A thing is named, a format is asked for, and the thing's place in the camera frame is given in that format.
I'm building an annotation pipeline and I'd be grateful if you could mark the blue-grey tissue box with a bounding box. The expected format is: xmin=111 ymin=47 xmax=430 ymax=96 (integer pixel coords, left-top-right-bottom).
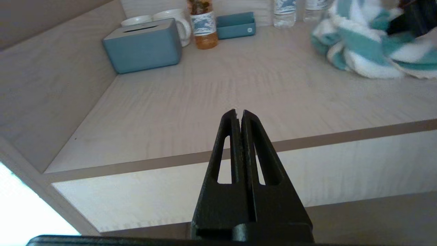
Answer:
xmin=102 ymin=18 xmax=182 ymax=75

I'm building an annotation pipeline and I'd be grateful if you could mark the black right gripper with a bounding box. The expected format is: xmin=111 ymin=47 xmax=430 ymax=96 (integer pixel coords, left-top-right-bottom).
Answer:
xmin=387 ymin=0 xmax=437 ymax=38

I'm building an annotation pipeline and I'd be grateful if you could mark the amber tea bottle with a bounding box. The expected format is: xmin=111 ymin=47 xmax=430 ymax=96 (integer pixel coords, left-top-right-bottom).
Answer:
xmin=187 ymin=0 xmax=219 ymax=50

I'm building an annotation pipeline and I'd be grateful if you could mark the clear water bottle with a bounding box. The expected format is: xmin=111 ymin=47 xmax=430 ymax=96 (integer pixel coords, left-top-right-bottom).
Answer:
xmin=304 ymin=0 xmax=333 ymax=23
xmin=273 ymin=0 xmax=297 ymax=28

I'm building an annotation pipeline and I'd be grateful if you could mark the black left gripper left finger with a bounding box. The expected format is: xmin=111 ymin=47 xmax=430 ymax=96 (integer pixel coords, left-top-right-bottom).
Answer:
xmin=191 ymin=109 xmax=256 ymax=237

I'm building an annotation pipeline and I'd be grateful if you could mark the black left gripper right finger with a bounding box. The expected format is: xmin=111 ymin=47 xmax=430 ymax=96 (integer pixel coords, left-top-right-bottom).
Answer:
xmin=241 ymin=110 xmax=313 ymax=227

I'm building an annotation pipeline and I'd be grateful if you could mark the small teal tray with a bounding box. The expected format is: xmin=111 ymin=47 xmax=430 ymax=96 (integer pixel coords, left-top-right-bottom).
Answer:
xmin=216 ymin=12 xmax=256 ymax=40

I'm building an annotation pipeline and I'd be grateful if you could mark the striped green white towel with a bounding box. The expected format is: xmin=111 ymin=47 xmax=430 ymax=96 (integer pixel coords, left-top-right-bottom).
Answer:
xmin=311 ymin=0 xmax=437 ymax=80

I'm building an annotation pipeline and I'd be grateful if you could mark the white ceramic mug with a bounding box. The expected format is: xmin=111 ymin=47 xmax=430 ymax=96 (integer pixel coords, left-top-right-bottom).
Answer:
xmin=152 ymin=9 xmax=191 ymax=47
xmin=121 ymin=15 xmax=153 ymax=28

